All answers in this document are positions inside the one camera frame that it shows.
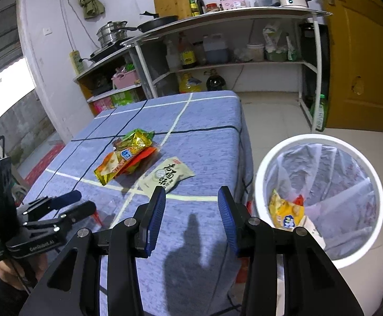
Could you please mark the yellow label sauce bottle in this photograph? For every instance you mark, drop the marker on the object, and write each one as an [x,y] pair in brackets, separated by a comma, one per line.
[188,57]

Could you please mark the green yellow snack packet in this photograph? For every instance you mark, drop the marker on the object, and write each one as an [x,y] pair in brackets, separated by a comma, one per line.
[138,140]

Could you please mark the pink cardboard box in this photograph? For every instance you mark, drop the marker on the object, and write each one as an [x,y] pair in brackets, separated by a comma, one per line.
[103,105]

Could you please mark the white trash bin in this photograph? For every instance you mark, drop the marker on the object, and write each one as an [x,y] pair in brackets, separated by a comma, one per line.
[379,200]

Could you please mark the yellow snack packet blue label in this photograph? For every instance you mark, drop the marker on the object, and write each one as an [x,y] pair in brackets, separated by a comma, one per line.
[112,168]

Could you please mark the black frying pan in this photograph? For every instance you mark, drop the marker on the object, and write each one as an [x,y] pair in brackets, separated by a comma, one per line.
[158,23]

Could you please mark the clear bin liner bag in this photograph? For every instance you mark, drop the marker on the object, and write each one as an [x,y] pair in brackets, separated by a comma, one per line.
[326,171]

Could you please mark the green white packet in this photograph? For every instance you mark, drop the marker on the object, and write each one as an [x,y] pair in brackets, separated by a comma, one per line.
[292,51]

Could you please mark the white plastic bag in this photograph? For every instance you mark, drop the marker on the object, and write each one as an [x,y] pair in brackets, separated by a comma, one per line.
[273,39]

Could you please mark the pink plastic basket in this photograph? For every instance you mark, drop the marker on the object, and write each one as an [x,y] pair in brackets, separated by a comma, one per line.
[125,79]

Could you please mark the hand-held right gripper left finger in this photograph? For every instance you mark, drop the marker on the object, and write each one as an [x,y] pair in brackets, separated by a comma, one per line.
[154,223]

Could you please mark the white metal shelf rack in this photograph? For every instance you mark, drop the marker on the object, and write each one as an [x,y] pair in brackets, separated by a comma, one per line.
[244,12]

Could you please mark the crumpled yellow snack packet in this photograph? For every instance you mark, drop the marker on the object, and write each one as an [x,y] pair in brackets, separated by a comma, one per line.
[283,210]

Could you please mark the red wrapper piece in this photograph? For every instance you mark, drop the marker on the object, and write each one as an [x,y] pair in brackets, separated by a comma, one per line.
[298,200]

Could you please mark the dark glass sauce bottle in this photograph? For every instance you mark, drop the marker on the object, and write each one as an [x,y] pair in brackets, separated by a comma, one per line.
[201,5]

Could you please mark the clear plastic wrapper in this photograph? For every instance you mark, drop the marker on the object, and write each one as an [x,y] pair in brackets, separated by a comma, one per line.
[110,214]

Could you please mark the blue checked tablecloth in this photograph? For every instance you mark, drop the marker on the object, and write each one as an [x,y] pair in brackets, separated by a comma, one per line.
[194,131]

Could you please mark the green plastic bottle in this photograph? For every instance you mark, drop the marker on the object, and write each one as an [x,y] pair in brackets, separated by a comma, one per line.
[321,115]

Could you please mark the white wall socket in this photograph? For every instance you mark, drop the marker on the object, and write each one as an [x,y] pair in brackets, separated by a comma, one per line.
[48,31]

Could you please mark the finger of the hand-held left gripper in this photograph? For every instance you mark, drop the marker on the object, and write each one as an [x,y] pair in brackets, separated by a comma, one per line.
[69,196]
[84,209]

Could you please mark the white jug dark liquid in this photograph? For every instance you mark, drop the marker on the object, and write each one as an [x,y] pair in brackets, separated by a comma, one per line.
[216,52]

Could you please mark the green glass sauce bottle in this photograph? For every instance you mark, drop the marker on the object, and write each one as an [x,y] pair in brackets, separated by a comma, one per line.
[193,8]

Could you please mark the white plastic bottle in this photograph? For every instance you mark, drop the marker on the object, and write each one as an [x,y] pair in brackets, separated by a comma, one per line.
[172,56]

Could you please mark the small clear plastic bag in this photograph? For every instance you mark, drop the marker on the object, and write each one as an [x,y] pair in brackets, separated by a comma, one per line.
[240,55]

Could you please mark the beige snack packet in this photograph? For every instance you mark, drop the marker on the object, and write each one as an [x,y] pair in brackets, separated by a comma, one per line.
[166,174]

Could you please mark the dark cooking oil bottle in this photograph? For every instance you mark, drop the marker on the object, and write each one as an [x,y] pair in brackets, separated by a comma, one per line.
[216,80]

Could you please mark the black induction cooker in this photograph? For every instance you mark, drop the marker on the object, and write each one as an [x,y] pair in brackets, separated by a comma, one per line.
[102,54]

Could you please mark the yellow wooden door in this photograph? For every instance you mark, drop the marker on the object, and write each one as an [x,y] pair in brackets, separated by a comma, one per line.
[359,56]

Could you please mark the person's left hand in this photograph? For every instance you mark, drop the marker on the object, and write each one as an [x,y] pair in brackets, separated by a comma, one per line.
[33,266]

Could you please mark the pink chopstick holder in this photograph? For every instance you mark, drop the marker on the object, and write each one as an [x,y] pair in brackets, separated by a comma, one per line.
[234,4]

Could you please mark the green cardboard box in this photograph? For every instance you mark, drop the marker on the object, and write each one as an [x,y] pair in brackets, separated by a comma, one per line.
[124,98]

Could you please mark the white plastic tub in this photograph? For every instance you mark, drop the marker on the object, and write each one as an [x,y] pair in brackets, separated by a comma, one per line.
[255,52]

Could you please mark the yellow cooking oil bottle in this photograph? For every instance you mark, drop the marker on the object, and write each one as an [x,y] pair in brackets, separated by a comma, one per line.
[189,84]

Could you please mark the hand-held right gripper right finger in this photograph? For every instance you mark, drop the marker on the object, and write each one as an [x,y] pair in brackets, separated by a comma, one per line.
[227,223]

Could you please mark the steel steamer pot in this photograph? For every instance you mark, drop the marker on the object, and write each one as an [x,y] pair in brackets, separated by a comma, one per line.
[112,34]

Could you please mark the glass sliding door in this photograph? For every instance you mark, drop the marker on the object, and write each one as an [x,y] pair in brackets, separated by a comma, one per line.
[13,112]

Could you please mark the red lid jar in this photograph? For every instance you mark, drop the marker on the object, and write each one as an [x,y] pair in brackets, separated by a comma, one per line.
[212,8]

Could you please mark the red floor mat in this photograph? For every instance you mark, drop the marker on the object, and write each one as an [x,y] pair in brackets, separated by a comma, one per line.
[43,164]

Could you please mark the yellowed power strip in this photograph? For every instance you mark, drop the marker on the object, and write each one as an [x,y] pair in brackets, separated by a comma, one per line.
[75,62]

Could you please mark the orange snack packet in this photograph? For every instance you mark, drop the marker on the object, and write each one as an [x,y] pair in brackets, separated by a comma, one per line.
[148,154]

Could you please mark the black cooking pot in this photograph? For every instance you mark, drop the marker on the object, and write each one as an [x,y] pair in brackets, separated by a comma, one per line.
[101,85]

